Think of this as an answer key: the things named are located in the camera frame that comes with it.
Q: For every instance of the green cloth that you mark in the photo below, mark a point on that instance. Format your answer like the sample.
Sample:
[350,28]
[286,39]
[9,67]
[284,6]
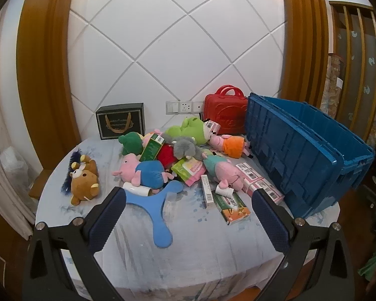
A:
[374,263]

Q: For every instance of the green dinosaur plush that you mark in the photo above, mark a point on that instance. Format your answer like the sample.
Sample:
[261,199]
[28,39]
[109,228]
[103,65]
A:
[130,142]

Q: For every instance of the round cloth-covered desktop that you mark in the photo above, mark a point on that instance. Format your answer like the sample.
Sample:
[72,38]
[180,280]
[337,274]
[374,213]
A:
[191,250]

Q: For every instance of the dark blue feather toy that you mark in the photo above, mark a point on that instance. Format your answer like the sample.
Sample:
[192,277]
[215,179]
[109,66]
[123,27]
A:
[69,166]

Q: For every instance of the red plush toy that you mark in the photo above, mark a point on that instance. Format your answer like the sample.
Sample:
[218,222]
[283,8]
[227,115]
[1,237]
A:
[166,155]

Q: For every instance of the white wall socket panel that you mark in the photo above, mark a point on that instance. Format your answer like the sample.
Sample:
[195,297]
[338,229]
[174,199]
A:
[185,107]

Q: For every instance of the pink and white box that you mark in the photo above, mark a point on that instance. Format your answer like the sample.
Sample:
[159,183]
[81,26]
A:
[271,194]
[253,182]
[246,169]

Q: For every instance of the clear plastic bag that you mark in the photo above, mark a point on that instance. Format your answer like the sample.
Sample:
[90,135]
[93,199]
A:
[14,166]

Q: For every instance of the green and orange box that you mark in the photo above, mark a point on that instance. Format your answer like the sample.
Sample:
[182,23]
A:
[233,208]

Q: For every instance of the small pink pig plush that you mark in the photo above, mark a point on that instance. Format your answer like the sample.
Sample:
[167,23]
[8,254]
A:
[148,138]

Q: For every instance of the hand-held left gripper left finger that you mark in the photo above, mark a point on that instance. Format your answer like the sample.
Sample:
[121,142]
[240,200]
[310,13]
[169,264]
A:
[105,222]

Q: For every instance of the grey plush toy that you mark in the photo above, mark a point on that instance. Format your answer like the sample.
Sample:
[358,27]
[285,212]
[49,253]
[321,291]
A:
[185,149]

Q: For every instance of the rolled patterned wallpaper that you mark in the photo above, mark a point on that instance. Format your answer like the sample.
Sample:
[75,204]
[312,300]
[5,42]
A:
[332,81]

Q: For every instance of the pig plush in orange dress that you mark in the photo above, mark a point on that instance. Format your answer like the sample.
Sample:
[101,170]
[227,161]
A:
[233,145]

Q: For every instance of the green cardboard box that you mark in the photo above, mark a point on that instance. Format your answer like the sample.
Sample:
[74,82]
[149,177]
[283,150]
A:
[152,149]

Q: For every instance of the blue three-armed boomerang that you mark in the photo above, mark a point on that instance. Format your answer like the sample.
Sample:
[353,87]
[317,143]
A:
[153,207]

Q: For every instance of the brown bear plush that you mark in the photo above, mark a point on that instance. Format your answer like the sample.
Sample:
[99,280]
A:
[84,183]

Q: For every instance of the white curtain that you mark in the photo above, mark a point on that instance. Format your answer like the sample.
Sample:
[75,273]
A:
[0,116]

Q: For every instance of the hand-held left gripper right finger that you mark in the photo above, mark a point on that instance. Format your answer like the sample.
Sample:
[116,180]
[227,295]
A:
[269,222]

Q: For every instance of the green frog plush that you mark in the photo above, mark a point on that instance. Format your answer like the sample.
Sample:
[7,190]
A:
[188,130]

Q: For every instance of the wooden stool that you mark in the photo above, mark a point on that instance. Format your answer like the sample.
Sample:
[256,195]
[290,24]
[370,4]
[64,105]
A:
[40,182]

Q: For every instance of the curved wooden wall frame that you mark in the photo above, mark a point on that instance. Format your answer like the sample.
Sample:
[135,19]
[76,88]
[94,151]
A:
[44,69]
[300,37]

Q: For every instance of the wooden slat glass partition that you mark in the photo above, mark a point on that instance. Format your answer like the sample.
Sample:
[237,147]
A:
[360,69]

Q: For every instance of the red toy suitcase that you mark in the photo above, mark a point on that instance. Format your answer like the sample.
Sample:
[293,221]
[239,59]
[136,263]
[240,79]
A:
[225,113]

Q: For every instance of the blue plastic crate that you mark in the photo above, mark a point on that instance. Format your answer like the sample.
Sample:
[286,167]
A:
[294,156]

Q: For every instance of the green and pink packet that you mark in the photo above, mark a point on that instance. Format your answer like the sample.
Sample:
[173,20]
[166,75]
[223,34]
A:
[186,167]

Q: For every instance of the long white box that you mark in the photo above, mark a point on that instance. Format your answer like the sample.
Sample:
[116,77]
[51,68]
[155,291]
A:
[207,191]

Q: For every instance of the white small tube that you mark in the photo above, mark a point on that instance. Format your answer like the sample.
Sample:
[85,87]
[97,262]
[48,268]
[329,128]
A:
[224,190]
[138,190]

